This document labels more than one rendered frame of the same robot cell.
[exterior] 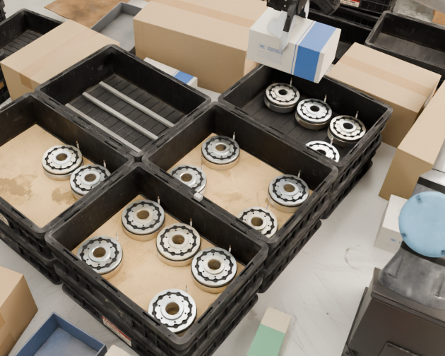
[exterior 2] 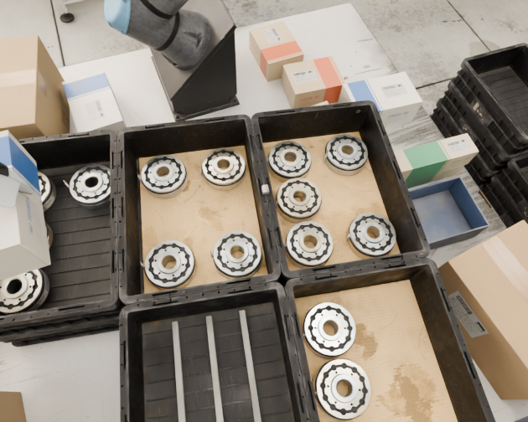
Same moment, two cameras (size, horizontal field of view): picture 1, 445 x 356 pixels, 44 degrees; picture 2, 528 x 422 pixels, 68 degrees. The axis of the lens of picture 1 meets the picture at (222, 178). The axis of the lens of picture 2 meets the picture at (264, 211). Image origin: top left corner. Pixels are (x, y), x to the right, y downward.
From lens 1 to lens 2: 1.18 m
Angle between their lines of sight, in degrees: 63
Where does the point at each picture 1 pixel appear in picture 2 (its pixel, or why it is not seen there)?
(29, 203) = (404, 358)
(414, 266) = (187, 19)
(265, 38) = (21, 217)
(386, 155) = not seen: hidden behind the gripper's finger
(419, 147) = (18, 110)
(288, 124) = (61, 253)
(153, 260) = (326, 207)
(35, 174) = (378, 402)
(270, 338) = not seen: hidden behind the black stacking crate
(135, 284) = (353, 198)
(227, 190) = (206, 224)
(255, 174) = (164, 221)
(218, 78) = not seen: outside the picture
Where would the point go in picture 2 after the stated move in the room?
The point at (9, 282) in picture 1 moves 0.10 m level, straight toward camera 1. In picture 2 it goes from (463, 262) to (459, 219)
